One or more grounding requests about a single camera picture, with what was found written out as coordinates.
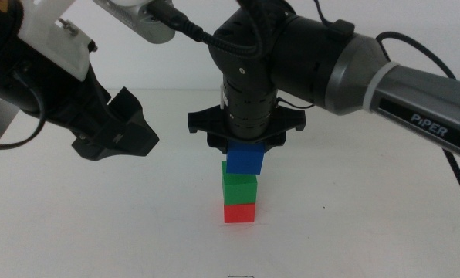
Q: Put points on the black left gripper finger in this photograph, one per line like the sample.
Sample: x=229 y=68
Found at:
x=125 y=102
x=125 y=139

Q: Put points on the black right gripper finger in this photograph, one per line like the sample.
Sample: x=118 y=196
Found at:
x=218 y=143
x=274 y=142

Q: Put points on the blue cube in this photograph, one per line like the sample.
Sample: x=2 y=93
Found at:
x=245 y=158

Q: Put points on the green cube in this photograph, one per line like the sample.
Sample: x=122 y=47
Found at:
x=239 y=189

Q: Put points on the red cube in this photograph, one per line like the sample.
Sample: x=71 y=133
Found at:
x=239 y=213

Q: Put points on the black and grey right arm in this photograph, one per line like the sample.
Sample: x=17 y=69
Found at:
x=407 y=92

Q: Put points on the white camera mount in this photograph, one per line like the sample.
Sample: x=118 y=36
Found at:
x=48 y=34

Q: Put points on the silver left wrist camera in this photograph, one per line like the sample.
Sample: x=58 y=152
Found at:
x=137 y=23

